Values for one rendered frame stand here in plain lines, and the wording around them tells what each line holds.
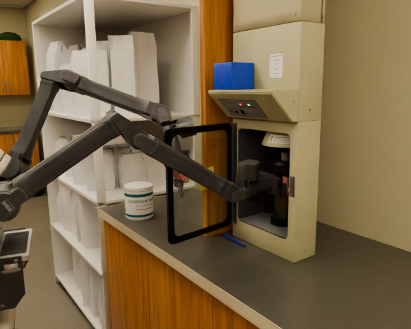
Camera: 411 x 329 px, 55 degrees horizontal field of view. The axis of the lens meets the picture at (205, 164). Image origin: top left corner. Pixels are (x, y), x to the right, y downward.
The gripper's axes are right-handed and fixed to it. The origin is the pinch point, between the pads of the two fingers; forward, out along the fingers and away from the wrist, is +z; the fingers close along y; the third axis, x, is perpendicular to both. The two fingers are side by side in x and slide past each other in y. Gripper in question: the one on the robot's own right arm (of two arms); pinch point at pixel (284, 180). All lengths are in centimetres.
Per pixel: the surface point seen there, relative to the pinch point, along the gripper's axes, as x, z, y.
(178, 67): -45, 32, 124
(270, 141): -15.6, -8.4, -1.1
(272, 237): 18.0, -11.3, -4.8
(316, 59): -42.2, -1.6, -14.8
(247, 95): -31.8, -20.5, -3.4
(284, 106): -28.4, -16.1, -14.9
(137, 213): 20, -34, 56
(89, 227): 52, -29, 142
